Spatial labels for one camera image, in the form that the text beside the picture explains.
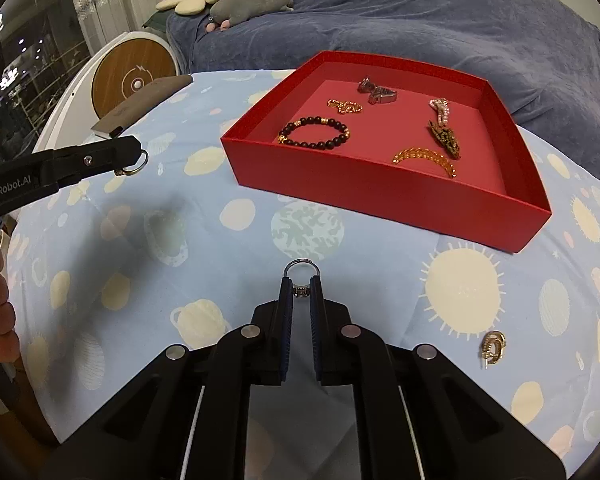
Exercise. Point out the gold wrist watch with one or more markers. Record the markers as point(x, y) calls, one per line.
point(445, 140)

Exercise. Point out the white round wooden-faced appliance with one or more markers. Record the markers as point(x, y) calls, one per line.
point(125, 80)

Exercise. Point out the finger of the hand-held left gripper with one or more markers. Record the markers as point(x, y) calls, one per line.
point(100, 157)

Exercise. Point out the gold bangle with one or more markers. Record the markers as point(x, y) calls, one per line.
point(425, 157)

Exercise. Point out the grey plush toy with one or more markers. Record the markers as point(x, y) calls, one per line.
point(252, 5)

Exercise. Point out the blue covered sofa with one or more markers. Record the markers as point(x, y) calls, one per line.
point(405, 15)

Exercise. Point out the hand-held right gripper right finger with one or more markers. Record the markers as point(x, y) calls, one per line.
point(316, 330)

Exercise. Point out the white sheer curtain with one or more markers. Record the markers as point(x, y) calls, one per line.
point(105, 0)

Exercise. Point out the dark brown notebook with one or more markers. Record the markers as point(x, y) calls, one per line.
point(140, 105)

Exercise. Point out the green sofa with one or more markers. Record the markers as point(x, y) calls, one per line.
point(155, 21)

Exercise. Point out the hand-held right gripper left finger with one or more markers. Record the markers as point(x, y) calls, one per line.
point(285, 330)

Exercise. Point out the silver wrist watch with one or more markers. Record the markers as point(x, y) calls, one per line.
point(377, 91)

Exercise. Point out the red cardboard box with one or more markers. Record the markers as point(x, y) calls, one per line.
point(380, 175)

